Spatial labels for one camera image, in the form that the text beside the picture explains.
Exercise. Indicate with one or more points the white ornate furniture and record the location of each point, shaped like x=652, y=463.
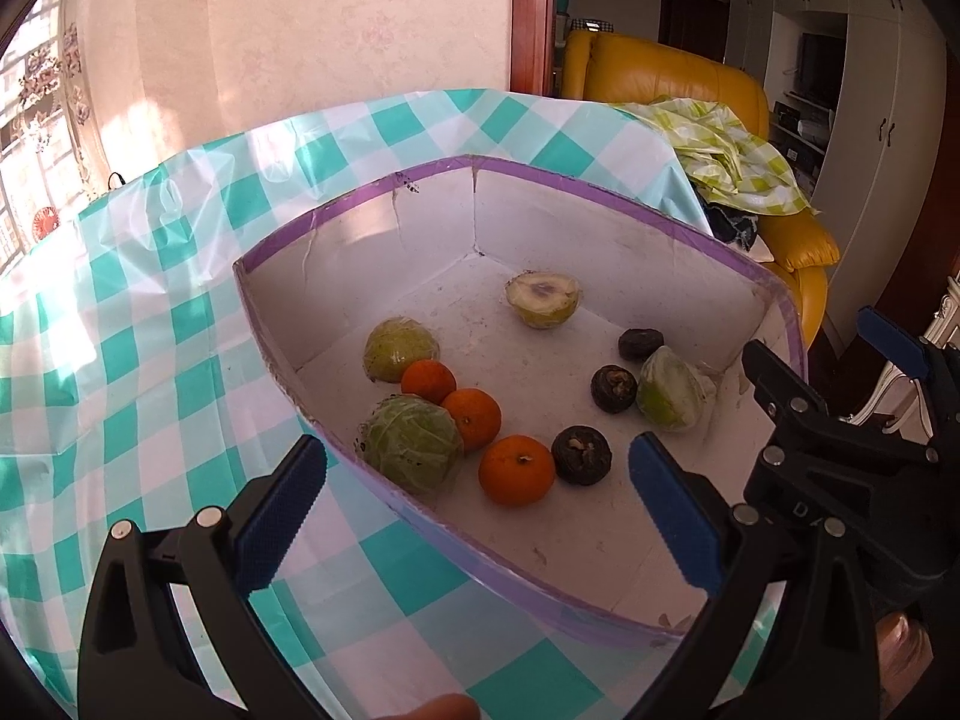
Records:
x=937, y=326

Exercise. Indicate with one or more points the yellow leather armchair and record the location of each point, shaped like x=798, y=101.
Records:
x=660, y=67

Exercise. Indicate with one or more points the red-brown wooden door frame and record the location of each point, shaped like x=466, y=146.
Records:
x=532, y=15

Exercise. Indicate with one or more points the floral lace curtain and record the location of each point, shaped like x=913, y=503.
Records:
x=37, y=112

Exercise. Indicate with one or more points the small red fan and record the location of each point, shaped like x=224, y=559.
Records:
x=45, y=221

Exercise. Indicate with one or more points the teal checkered tablecloth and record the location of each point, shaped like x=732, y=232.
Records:
x=112, y=390

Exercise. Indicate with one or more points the white-framed window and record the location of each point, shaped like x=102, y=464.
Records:
x=19, y=187

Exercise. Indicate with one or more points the person's left hand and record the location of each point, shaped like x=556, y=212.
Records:
x=442, y=709

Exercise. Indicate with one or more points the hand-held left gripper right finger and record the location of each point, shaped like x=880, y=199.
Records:
x=675, y=517

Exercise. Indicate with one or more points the dark wooden door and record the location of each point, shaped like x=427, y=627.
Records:
x=690, y=22

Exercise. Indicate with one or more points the white cushion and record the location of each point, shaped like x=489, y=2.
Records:
x=761, y=249

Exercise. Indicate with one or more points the brownish pear half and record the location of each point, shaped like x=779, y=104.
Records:
x=541, y=300

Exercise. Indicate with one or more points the dark cloth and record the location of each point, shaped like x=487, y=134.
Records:
x=731, y=225

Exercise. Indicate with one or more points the black television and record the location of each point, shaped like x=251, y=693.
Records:
x=814, y=64

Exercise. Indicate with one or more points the dark brown water chestnut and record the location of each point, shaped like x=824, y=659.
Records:
x=641, y=343
x=613, y=388
x=581, y=454

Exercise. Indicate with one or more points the person's right hand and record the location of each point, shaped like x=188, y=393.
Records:
x=900, y=649

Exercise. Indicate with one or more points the yellow-green pear half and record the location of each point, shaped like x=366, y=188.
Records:
x=401, y=349

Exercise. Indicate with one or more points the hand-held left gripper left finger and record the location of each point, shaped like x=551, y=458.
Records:
x=281, y=517

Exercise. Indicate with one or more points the black-white checkered item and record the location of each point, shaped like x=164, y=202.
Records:
x=592, y=22

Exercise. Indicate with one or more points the green checkered cloth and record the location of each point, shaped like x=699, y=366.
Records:
x=720, y=150

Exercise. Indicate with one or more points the purple cardboard box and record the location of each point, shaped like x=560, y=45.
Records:
x=570, y=540

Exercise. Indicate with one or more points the white wall cabinet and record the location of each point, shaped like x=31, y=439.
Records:
x=870, y=187

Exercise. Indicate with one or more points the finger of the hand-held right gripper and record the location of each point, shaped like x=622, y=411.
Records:
x=780, y=382
x=892, y=334

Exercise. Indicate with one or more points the green pear half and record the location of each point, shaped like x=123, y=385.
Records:
x=412, y=442
x=670, y=388

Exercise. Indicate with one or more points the orange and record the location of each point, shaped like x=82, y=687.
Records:
x=429, y=381
x=472, y=416
x=517, y=470

